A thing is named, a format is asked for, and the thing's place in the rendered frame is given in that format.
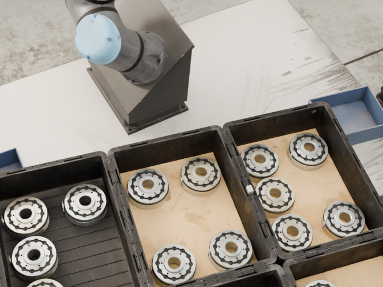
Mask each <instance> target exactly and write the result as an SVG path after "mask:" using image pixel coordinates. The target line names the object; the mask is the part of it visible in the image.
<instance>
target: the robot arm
mask: <svg viewBox="0 0 383 287"><path fill-rule="evenodd" d="M64 2H65V4H66V7H67V9H68V11H69V12H70V14H71V17H72V19H73V21H74V24H75V26H76V30H75V32H76V36H75V45H76V48H77V50H78V51H79V53H80V54H81V56H83V57H84V58H86V59H88V60H89V61H91V62H92V63H95V64H99V65H103V66H105V67H108V68H110V69H113V70H115V71H119V72H120V73H121V74H122V76H123V77H124V78H125V79H126V80H127V81H129V82H130V83H132V84H135V85H138V86H146V85H149V84H151V83H154V82H155V81H156V80H157V79H158V78H159V77H160V76H161V75H162V73H163V71H164V69H165V67H166V64H167V61H168V49H167V46H166V43H165V42H164V40H163V38H162V37H160V36H159V35H157V34H155V33H153V32H150V31H133V30H131V29H129V28H127V27H125V26H124V24H123V22H122V20H121V18H120V16H119V14H118V12H117V10H116V8H115V0H64Z"/></svg>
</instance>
